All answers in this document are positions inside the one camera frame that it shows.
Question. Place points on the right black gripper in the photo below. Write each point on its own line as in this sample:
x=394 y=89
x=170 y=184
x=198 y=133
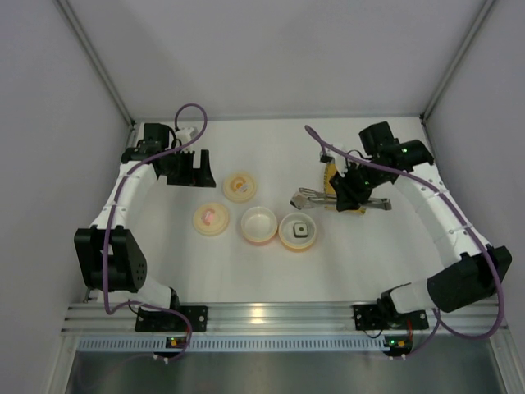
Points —
x=353 y=187

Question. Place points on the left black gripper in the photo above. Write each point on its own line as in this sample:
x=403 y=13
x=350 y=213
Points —
x=175 y=167

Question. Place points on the cream lid pink label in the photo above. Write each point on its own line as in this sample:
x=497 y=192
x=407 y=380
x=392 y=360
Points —
x=211 y=219

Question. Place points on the metal tongs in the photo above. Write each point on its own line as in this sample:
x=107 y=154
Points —
x=318 y=199

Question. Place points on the salmon sushi roll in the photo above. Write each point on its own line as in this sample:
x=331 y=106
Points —
x=299 y=202

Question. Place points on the green sushi roll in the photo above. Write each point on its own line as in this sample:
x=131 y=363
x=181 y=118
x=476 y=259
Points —
x=300 y=230

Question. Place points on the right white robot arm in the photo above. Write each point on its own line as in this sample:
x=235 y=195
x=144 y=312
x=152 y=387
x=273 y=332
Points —
x=471 y=267

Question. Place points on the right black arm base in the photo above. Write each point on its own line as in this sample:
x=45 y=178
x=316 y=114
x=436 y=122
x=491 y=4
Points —
x=369 y=317

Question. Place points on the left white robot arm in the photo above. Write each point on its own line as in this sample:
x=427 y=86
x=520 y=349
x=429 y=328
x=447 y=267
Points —
x=110 y=257

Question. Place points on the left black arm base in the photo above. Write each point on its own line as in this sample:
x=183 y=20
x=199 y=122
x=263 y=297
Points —
x=159 y=321

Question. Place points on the woven bamboo tray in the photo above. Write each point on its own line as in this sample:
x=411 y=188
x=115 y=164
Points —
x=329 y=172

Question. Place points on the cream lid orange label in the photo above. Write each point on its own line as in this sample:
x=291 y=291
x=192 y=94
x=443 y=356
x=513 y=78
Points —
x=239 y=187

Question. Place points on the pink bottom bowl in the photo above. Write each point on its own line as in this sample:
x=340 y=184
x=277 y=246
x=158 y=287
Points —
x=258 y=225

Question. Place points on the orange bottom bowl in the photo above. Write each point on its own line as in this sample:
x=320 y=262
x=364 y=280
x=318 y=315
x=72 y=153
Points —
x=286 y=235

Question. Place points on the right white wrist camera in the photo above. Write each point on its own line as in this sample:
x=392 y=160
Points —
x=329 y=156

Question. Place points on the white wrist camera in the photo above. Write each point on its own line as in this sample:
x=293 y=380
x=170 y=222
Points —
x=329 y=156
x=185 y=135

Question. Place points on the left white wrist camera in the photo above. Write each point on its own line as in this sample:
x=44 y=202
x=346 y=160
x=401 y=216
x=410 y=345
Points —
x=185 y=135

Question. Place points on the slotted cable duct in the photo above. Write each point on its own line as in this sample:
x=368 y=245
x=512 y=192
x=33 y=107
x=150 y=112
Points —
x=201 y=344

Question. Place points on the aluminium front rail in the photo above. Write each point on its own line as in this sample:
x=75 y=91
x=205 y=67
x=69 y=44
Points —
x=267 y=318

